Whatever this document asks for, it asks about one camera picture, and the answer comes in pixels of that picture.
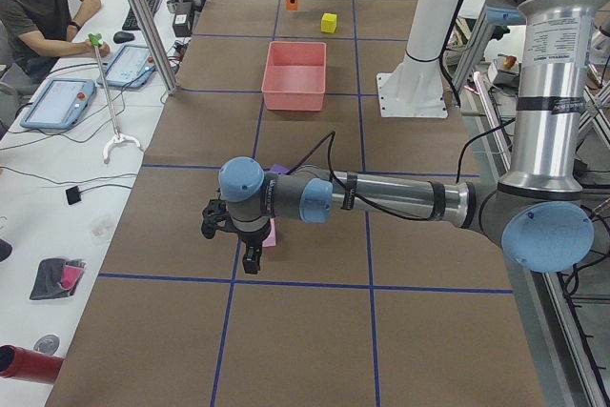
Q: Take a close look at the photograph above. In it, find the pink foam block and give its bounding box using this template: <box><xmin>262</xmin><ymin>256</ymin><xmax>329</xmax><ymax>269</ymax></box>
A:
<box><xmin>262</xmin><ymin>218</ymin><xmax>276</xmax><ymax>248</ymax></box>

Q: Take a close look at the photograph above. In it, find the yellow foam block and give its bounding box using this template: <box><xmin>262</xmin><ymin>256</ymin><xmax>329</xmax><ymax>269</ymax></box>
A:
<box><xmin>320</xmin><ymin>12</ymin><xmax>338</xmax><ymax>34</ymax></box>

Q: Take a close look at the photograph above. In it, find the pink plastic bin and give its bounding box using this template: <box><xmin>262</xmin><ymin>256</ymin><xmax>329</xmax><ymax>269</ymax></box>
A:
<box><xmin>261</xmin><ymin>41</ymin><xmax>327</xmax><ymax>112</ymax></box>

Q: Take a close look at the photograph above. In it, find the grey pouch with pink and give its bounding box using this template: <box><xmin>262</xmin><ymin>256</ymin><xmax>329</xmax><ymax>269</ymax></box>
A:
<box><xmin>30</xmin><ymin>257</ymin><xmax>86</xmax><ymax>300</ymax></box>

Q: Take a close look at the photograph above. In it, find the purple foam block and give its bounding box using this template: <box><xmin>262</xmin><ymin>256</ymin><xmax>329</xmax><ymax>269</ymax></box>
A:
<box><xmin>269</xmin><ymin>164</ymin><xmax>290</xmax><ymax>175</ymax></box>

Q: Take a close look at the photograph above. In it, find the black power adapter box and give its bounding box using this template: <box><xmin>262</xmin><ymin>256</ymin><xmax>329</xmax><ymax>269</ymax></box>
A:
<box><xmin>173</xmin><ymin>2</ymin><xmax>193</xmax><ymax>38</ymax></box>

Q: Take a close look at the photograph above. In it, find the far blue teach pendant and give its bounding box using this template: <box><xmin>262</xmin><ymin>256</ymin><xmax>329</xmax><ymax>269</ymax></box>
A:
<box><xmin>104</xmin><ymin>44</ymin><xmax>156</xmax><ymax>90</ymax></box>

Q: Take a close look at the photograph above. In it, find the blue teach pendant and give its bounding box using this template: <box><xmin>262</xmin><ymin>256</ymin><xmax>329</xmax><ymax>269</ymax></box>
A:
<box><xmin>20</xmin><ymin>78</ymin><xmax>96</xmax><ymax>130</ymax></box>
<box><xmin>104</xmin><ymin>44</ymin><xmax>156</xmax><ymax>90</ymax></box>

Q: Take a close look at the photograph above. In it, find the black computer mouse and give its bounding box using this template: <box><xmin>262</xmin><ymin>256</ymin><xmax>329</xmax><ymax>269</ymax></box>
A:
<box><xmin>112</xmin><ymin>31</ymin><xmax>135</xmax><ymax>44</ymax></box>

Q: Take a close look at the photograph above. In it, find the small black square puck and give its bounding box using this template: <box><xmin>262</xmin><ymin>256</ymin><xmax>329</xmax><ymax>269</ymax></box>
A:
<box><xmin>65</xmin><ymin>186</ymin><xmax>82</xmax><ymax>206</ymax></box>

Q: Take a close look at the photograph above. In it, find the round metal disc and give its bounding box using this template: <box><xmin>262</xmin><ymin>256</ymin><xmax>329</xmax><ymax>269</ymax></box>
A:
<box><xmin>33</xmin><ymin>334</ymin><xmax>60</xmax><ymax>356</ymax></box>

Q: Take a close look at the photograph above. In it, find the near blue teach pendant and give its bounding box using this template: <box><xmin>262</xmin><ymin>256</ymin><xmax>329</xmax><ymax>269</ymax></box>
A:
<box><xmin>20</xmin><ymin>78</ymin><xmax>96</xmax><ymax>130</ymax></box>

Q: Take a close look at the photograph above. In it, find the red cylinder bottle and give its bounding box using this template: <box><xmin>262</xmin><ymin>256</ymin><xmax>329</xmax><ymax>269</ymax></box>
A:
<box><xmin>1</xmin><ymin>345</ymin><xmax>64</xmax><ymax>384</ymax></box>

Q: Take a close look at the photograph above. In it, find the seated person dark shirt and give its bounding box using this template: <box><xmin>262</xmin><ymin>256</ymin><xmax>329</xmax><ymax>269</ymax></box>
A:
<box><xmin>1</xmin><ymin>0</ymin><xmax>110</xmax><ymax>83</ymax></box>

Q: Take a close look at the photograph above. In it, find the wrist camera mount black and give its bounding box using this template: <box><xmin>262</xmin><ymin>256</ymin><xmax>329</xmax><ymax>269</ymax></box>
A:
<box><xmin>201</xmin><ymin>198</ymin><xmax>235</xmax><ymax>239</ymax></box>

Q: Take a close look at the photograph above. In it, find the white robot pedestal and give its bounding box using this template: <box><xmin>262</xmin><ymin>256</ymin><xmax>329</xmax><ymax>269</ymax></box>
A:
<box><xmin>376</xmin><ymin>0</ymin><xmax>463</xmax><ymax>119</ymax></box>

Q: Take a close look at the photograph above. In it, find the aluminium frame post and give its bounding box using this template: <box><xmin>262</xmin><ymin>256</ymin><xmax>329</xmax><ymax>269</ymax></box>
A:
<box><xmin>128</xmin><ymin>0</ymin><xmax>177</xmax><ymax>95</ymax></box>

